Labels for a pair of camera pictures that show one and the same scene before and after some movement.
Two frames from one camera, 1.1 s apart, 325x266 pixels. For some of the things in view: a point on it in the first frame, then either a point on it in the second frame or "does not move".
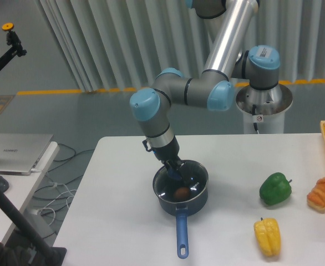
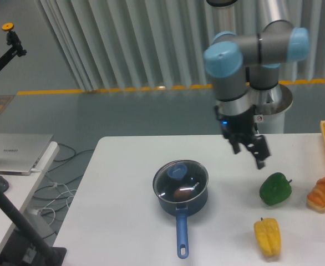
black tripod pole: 52,256 does not move
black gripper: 168,152 → 239,128
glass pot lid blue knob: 193,182 does not move
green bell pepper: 275,189 does not move
